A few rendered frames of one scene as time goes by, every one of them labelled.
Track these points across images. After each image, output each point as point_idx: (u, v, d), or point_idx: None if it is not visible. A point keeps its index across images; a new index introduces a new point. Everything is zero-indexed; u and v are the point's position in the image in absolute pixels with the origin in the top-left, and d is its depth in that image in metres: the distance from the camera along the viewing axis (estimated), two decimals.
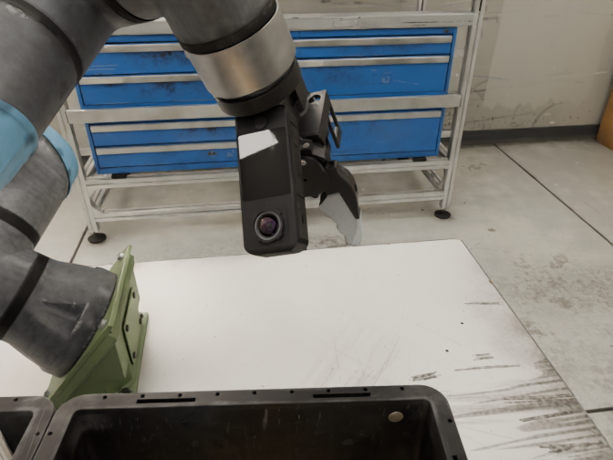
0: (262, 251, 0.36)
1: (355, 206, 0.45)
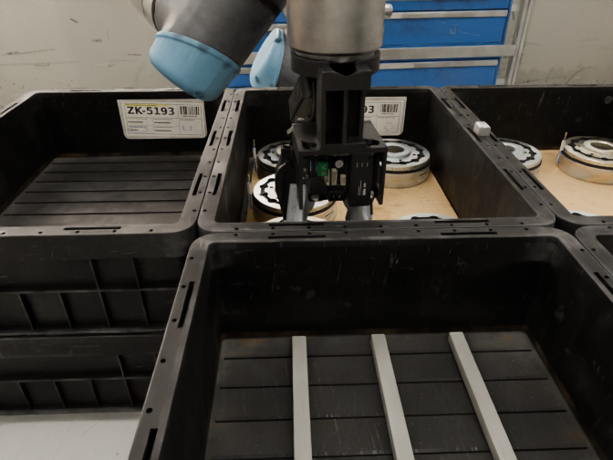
0: None
1: (279, 194, 0.48)
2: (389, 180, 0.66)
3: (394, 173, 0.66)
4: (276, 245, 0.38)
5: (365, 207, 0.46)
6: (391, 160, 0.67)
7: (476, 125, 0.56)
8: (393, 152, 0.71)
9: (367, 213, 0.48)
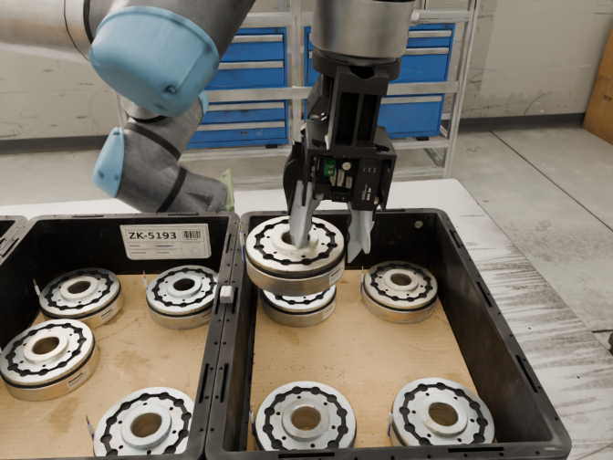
0: None
1: (286, 190, 0.48)
2: (170, 322, 0.64)
3: (172, 317, 0.64)
4: None
5: (368, 213, 0.46)
6: (174, 299, 0.65)
7: (221, 291, 0.55)
8: (189, 284, 0.69)
9: (368, 218, 0.48)
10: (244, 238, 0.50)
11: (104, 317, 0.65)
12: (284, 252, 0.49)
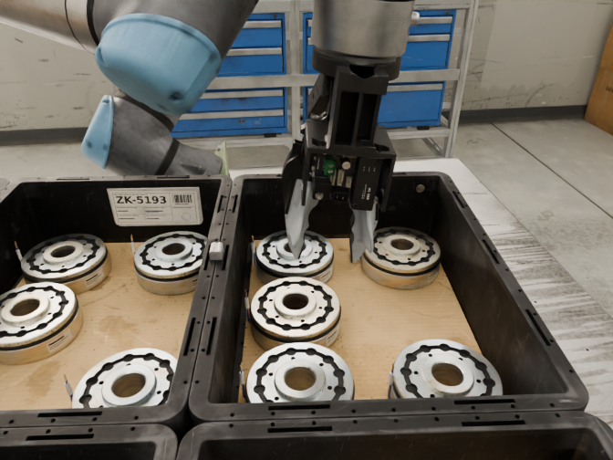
0: None
1: (285, 188, 0.48)
2: (158, 287, 0.61)
3: (161, 281, 0.60)
4: None
5: (369, 212, 0.46)
6: (163, 264, 0.62)
7: (210, 247, 0.51)
8: (179, 250, 0.66)
9: (371, 218, 0.48)
10: (248, 302, 0.55)
11: (89, 282, 0.62)
12: (285, 317, 0.54)
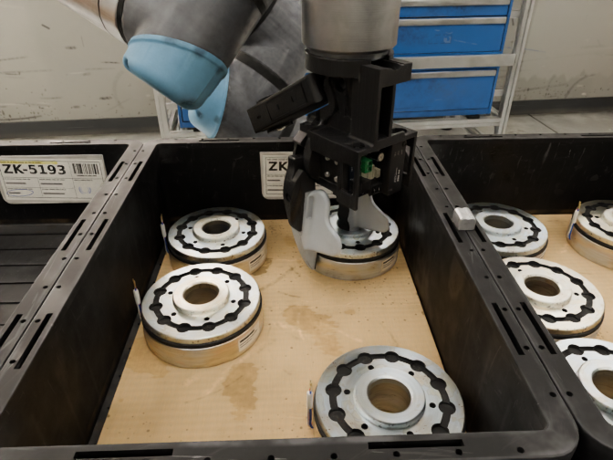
0: None
1: (287, 208, 0.46)
2: (342, 270, 0.49)
3: (348, 263, 0.48)
4: None
5: (372, 196, 0.48)
6: (346, 242, 0.50)
7: (456, 214, 0.39)
8: None
9: (361, 202, 0.50)
10: None
11: (254, 264, 0.50)
12: (538, 305, 0.42)
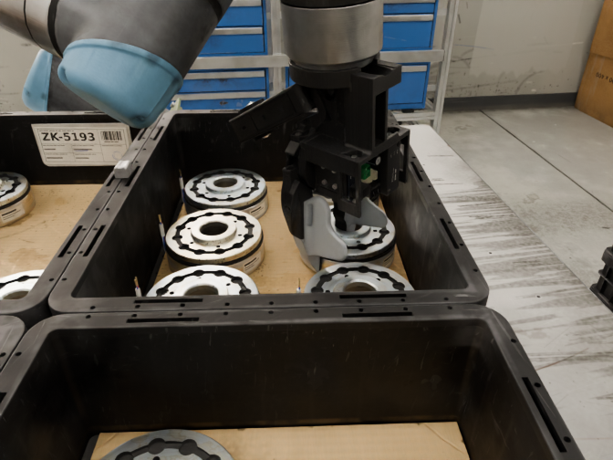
0: None
1: (286, 218, 0.46)
2: None
3: None
4: None
5: None
6: (347, 242, 0.50)
7: (116, 165, 0.48)
8: None
9: None
10: (163, 229, 0.52)
11: (6, 217, 0.59)
12: (200, 243, 0.50)
